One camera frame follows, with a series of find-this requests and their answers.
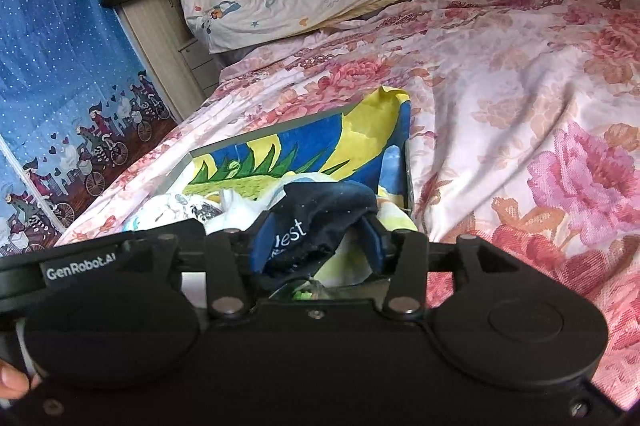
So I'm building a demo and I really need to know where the navy blue sock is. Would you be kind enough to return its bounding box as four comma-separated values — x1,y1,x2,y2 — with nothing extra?
247,181,378,282

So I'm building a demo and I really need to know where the white cloth with blue fringe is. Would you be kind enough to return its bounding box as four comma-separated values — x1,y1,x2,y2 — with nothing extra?
124,193,222,231

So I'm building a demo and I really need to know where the left hand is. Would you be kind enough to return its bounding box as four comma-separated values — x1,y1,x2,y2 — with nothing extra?
0,360,41,400

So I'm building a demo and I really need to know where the blue yellow storage box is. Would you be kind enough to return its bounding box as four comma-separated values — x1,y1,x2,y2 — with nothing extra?
154,86,412,212

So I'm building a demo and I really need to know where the white drawer cabinet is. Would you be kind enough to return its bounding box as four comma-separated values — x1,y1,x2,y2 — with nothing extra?
179,39,220,98

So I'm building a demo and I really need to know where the blue fabric wardrobe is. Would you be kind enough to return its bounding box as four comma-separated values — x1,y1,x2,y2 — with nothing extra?
1,0,175,256

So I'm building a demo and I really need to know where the pink floral bedsheet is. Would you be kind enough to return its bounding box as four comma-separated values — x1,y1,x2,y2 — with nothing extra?
62,0,639,408

